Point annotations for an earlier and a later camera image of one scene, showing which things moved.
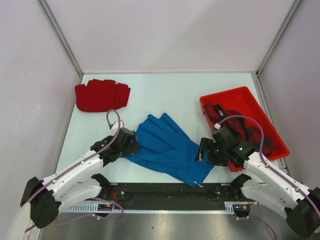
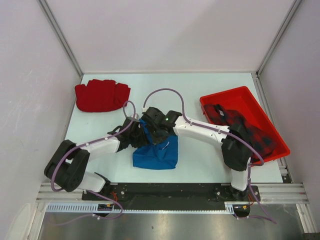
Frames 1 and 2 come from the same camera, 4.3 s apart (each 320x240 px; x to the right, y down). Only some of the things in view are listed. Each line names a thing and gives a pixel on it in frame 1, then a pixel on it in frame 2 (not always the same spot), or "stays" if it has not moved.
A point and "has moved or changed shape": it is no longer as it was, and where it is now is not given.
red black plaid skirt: [245, 129] stays
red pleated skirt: [101, 95] stays
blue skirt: [161, 143] has moved or changed shape
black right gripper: [208, 144] → [156, 140]
